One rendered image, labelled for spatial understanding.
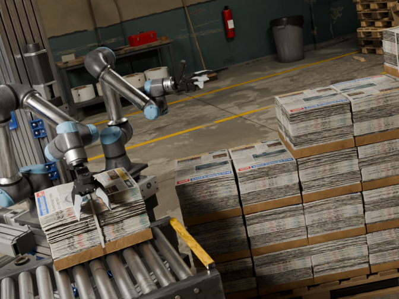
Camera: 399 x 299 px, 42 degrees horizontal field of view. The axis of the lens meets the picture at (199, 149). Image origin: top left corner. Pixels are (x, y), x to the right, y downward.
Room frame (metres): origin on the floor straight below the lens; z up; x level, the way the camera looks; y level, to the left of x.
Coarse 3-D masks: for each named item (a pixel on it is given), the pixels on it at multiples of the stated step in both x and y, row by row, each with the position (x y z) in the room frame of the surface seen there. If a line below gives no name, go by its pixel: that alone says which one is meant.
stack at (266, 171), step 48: (384, 144) 2.26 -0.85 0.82; (192, 192) 2.26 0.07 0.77; (240, 192) 2.27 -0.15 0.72; (288, 192) 2.26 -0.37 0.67; (384, 192) 2.25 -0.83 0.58; (240, 240) 2.26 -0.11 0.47; (288, 240) 2.26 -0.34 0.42; (336, 240) 2.26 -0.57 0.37; (384, 240) 2.25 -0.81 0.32; (240, 288) 2.26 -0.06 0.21; (336, 288) 2.25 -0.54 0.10
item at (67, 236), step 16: (48, 192) 1.93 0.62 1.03; (64, 192) 1.90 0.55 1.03; (48, 208) 1.76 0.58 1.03; (64, 208) 1.73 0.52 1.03; (48, 224) 1.70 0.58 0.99; (64, 224) 1.72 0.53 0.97; (80, 224) 1.74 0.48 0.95; (48, 240) 1.70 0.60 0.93; (64, 240) 1.72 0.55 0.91; (80, 240) 1.73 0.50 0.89; (64, 256) 1.71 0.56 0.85
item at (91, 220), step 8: (88, 200) 1.77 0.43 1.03; (96, 200) 1.76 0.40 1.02; (88, 208) 1.75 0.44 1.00; (96, 208) 1.76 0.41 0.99; (88, 216) 1.75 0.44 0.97; (96, 216) 1.76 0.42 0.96; (88, 224) 1.74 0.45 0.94; (104, 224) 1.76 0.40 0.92; (96, 232) 1.75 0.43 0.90; (104, 232) 1.76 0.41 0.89; (96, 240) 1.75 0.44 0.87; (104, 240) 1.76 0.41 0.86
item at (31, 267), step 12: (168, 216) 1.99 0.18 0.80; (168, 228) 1.94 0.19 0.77; (168, 240) 1.94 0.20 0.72; (120, 252) 1.88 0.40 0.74; (36, 264) 1.80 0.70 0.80; (48, 264) 1.79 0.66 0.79; (84, 264) 1.83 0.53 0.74; (0, 276) 1.76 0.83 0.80; (12, 276) 1.75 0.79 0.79; (72, 276) 1.82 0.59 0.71; (0, 288) 1.74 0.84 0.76; (36, 288) 1.77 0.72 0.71
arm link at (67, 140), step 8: (56, 128) 1.84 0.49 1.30; (64, 128) 1.82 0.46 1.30; (72, 128) 1.83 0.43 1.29; (56, 136) 1.86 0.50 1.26; (64, 136) 1.81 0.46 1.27; (72, 136) 1.81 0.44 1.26; (80, 136) 1.84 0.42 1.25; (56, 144) 1.84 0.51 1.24; (64, 144) 1.80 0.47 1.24; (72, 144) 1.79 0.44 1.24; (80, 144) 1.81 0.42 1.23; (64, 152) 1.80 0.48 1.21
